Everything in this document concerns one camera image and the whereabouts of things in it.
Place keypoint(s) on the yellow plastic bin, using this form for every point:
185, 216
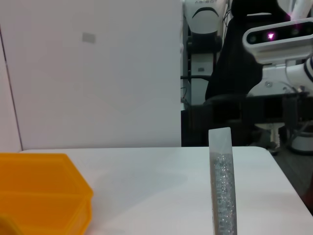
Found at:
36, 195

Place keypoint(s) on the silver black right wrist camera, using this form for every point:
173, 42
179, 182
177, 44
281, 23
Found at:
276, 49

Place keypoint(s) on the white robot torso bracket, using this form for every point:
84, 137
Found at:
271, 76

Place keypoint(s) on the white pedestal base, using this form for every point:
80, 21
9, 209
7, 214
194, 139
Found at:
302, 144

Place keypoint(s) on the grey marker pen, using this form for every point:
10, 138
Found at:
223, 183

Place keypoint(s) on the silver threaded levelling foot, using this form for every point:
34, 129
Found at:
275, 134

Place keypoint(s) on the dark object beyond table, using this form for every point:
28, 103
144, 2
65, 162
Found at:
232, 61

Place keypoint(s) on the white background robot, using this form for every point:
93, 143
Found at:
205, 22

